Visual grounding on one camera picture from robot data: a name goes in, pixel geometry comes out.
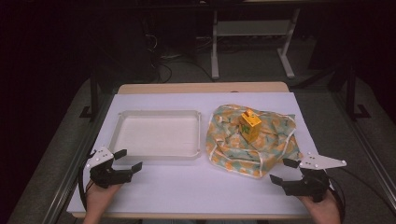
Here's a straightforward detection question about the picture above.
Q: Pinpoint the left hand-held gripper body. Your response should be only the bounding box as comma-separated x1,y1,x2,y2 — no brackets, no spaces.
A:
85,146,134,189

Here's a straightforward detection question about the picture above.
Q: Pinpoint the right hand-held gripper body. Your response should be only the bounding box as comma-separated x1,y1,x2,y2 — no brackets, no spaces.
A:
279,151,347,203

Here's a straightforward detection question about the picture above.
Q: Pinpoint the white plastic tray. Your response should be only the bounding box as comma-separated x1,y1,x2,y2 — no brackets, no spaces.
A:
108,109,203,161

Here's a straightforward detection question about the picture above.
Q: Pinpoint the yellow juice carton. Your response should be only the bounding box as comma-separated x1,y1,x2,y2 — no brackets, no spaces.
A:
238,108,262,144

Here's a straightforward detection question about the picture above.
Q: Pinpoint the person's left hand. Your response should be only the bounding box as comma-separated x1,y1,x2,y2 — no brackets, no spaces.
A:
84,182,123,218

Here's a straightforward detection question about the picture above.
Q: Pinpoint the person's right hand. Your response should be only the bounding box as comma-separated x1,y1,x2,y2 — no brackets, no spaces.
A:
297,189,342,224

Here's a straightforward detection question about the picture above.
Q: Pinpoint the white table mat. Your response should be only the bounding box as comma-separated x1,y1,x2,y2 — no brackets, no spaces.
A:
66,91,345,217

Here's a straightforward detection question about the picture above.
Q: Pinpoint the orange green patterned cloth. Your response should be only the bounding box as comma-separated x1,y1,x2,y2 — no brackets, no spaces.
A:
205,104,304,179

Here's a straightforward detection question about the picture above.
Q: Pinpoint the black metal stand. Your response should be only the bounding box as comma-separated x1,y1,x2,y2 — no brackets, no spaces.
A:
78,73,101,120
345,63,372,120

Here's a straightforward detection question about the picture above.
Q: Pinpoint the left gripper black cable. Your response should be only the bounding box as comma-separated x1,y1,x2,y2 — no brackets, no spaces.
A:
78,150,96,213

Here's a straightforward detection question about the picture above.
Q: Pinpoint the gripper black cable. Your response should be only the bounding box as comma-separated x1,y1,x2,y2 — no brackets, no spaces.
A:
78,150,96,213
326,175,347,223

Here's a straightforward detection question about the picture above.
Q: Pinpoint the grey metal rail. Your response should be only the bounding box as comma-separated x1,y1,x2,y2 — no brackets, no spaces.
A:
330,91,396,204
41,94,115,224

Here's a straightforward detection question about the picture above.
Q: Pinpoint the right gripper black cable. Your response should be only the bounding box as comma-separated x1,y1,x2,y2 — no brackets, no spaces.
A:
326,175,347,223

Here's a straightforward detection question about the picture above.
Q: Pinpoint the black cable on floor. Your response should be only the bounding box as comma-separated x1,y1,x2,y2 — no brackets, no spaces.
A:
337,167,396,217

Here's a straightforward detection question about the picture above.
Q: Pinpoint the tangle of background cables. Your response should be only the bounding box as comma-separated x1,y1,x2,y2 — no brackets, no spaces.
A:
143,31,216,84

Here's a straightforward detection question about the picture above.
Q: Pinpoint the white metal desk frame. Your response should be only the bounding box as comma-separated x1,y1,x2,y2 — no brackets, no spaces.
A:
210,7,302,80

